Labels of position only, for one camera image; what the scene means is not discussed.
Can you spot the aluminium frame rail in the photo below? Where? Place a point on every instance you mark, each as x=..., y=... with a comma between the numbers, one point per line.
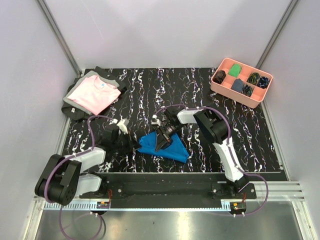
x=58, y=35

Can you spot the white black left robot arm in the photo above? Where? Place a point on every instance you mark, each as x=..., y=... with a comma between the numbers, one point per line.
x=64, y=177

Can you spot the grey folded shirt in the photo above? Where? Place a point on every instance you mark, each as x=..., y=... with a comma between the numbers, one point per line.
x=72, y=100

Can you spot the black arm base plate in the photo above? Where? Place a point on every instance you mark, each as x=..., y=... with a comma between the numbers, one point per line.
x=168, y=190

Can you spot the dark green patterned rolled tie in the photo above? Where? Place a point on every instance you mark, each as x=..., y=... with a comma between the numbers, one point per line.
x=247, y=90

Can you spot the blue satin napkin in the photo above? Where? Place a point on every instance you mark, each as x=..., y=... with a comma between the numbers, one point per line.
x=176, y=151

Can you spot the dark blue patterned rolled tie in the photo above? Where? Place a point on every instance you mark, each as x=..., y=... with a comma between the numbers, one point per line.
x=263, y=82

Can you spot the brown patterned rolled tie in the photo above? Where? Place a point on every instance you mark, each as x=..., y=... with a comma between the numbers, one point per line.
x=219, y=76

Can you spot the grey slotted cable duct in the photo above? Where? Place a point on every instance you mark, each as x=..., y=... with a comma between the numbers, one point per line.
x=81, y=205

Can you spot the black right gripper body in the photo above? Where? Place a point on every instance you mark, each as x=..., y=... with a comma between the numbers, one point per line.
x=171, y=129

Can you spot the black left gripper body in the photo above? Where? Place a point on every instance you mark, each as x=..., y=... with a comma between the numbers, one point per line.
x=123, y=143

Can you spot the green rolled cloth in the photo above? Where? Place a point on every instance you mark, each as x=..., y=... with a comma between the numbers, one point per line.
x=235, y=70

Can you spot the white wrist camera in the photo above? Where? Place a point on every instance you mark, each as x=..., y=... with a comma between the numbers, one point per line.
x=122, y=124
x=155, y=121

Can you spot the pink folded shirt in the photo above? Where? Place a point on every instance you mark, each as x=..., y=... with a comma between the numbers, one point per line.
x=87, y=93

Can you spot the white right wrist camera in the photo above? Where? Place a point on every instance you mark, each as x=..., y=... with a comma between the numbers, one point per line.
x=155, y=121

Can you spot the grey rolled cloth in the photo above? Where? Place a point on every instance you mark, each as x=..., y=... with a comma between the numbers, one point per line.
x=237, y=85

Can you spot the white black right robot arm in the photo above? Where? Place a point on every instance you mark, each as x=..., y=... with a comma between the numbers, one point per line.
x=214, y=127

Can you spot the black folded garment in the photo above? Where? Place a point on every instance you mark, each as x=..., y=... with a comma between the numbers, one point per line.
x=91, y=94

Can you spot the blue yellow patterned rolled tie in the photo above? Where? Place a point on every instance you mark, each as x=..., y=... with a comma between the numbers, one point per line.
x=253, y=78

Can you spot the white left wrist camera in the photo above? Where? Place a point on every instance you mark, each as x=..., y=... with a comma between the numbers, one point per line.
x=122, y=124

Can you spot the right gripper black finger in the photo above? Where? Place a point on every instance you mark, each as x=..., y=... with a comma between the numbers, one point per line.
x=166, y=142
x=160, y=141

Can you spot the pink divided organizer tray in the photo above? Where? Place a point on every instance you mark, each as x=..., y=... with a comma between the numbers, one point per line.
x=224, y=88

